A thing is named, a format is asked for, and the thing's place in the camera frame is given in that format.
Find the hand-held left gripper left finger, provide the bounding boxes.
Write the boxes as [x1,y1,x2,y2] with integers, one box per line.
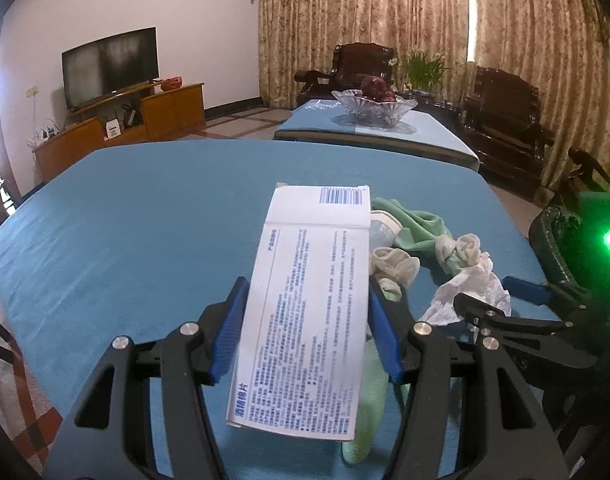
[42,276,252,480]

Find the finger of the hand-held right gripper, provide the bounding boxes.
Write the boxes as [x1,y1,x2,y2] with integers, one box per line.
[452,292,600,369]
[502,275,592,324]

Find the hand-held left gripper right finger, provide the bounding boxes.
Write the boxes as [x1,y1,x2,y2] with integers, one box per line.
[367,280,570,480]

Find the black lined trash bin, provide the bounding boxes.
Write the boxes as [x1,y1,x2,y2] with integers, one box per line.
[529,204,608,302]

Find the white tissue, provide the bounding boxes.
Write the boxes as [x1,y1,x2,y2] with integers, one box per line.
[417,252,513,327]

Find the white printed cardboard box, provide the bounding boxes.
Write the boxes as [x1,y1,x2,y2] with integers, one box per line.
[226,185,372,443]

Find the green rubber glove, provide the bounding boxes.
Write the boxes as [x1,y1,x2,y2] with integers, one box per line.
[341,197,454,466]

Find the cream latex glove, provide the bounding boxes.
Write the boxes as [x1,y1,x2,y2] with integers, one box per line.
[370,246,420,302]
[435,233,482,274]

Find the dark wooden sofa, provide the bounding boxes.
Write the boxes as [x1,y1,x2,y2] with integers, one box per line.
[567,147,610,202]

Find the pale plastic cup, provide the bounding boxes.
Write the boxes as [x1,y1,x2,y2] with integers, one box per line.
[370,212,402,250]

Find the large blue tablecloth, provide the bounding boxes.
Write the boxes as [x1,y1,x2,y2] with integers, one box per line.
[0,140,560,480]

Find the dark wooden armchair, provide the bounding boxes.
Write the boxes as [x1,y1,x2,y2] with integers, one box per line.
[295,42,396,109]
[457,65,556,199]

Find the dark wooden side table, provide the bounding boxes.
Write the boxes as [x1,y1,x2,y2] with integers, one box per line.
[400,89,462,122]

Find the glass fruit bowl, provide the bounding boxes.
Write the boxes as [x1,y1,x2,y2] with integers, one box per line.
[331,89,418,127]

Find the small blue tablecloth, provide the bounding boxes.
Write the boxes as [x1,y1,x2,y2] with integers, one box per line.
[274,99,480,171]

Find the wooden television cabinet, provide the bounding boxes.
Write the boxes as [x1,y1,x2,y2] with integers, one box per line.
[32,82,206,183]

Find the potted green plant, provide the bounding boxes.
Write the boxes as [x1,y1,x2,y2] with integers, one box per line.
[392,46,450,93]

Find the beige patterned curtain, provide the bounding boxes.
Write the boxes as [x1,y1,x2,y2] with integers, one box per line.
[252,0,610,196]

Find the flat screen television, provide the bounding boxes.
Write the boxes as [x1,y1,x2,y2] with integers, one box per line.
[61,28,160,111]

